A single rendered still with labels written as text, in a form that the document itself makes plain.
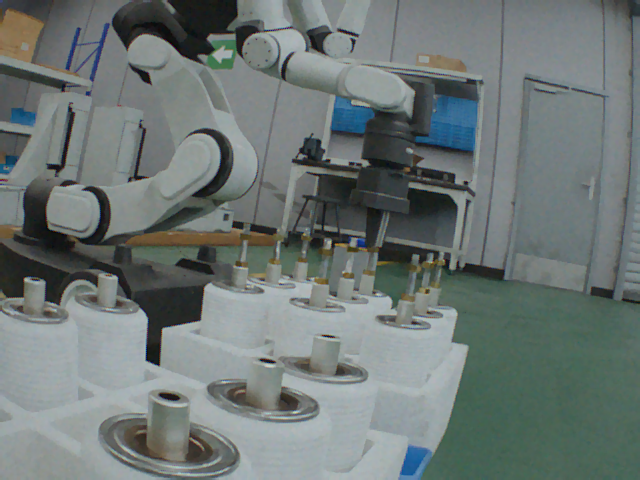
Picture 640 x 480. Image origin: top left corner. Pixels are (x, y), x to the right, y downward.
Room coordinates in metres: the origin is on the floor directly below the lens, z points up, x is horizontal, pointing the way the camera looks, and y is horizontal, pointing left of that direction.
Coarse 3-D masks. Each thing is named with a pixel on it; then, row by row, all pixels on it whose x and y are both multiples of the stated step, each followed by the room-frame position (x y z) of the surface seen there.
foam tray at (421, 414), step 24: (168, 336) 0.81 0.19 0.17; (192, 336) 0.81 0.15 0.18; (168, 360) 0.81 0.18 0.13; (192, 360) 0.80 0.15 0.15; (216, 360) 0.78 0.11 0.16; (240, 360) 0.77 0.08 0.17; (456, 360) 0.91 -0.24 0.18; (384, 384) 0.73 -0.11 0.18; (432, 384) 0.75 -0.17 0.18; (456, 384) 0.99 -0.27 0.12; (384, 408) 0.71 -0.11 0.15; (408, 408) 0.70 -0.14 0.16; (432, 408) 0.69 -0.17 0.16; (408, 432) 0.69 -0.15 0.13; (432, 432) 0.77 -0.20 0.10
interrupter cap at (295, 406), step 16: (208, 384) 0.38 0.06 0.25; (224, 384) 0.39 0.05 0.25; (240, 384) 0.40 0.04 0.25; (224, 400) 0.36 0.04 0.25; (240, 400) 0.37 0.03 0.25; (288, 400) 0.39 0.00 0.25; (304, 400) 0.39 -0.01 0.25; (256, 416) 0.34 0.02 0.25; (272, 416) 0.34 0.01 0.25; (288, 416) 0.35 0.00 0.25; (304, 416) 0.35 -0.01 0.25
